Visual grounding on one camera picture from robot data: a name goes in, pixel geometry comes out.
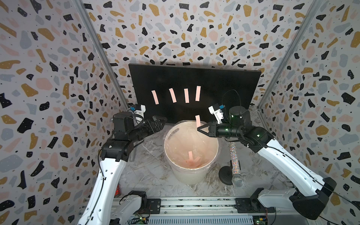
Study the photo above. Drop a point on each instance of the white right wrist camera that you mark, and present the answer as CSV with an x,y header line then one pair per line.
x,y
217,111

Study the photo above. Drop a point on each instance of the right aluminium corner post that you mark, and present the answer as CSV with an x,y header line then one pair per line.
x,y
311,13

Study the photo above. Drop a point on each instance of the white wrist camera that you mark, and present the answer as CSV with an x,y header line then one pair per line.
x,y
217,111
139,110

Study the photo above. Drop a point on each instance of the multicolour glitter microphone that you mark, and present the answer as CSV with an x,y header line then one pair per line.
x,y
235,162

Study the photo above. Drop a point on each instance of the white lined waste bin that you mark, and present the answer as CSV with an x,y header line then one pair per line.
x,y
182,138

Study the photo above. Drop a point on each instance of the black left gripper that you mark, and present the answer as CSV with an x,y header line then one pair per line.
x,y
155,123

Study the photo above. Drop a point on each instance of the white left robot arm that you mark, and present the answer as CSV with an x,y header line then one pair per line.
x,y
129,130

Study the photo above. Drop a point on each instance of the pink sticky note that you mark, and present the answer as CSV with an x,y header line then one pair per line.
x,y
155,97
198,121
186,96
198,93
174,100

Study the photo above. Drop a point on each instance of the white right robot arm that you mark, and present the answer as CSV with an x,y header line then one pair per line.
x,y
311,191

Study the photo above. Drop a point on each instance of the pink notes in bin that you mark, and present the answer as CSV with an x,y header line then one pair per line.
x,y
193,163

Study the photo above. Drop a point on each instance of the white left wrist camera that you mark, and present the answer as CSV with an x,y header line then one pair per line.
x,y
139,110

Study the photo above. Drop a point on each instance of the left aluminium corner post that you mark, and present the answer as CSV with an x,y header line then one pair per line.
x,y
98,46

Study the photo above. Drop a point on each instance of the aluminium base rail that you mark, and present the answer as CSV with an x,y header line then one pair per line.
x,y
190,211

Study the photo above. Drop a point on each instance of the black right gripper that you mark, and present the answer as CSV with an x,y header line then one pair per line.
x,y
213,131

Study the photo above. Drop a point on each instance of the red glitter microphone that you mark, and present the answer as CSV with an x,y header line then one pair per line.
x,y
117,191

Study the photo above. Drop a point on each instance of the aluminium corner post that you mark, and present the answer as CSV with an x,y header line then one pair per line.
x,y
98,46
311,13

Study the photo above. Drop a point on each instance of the black monitor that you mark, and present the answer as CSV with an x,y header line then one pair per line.
x,y
218,86

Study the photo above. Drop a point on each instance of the black microphone stand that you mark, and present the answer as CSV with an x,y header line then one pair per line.
x,y
227,177

